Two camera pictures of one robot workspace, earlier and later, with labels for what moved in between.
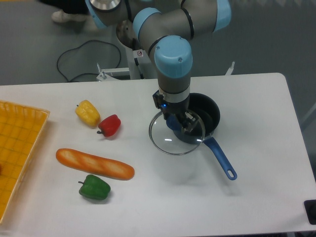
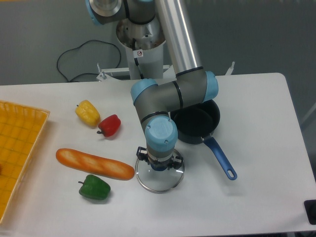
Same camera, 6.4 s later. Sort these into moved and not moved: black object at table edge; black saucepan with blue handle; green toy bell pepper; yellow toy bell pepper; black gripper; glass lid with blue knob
Moved: glass lid with blue knob; black gripper
Not moved: green toy bell pepper; black saucepan with blue handle; yellow toy bell pepper; black object at table edge
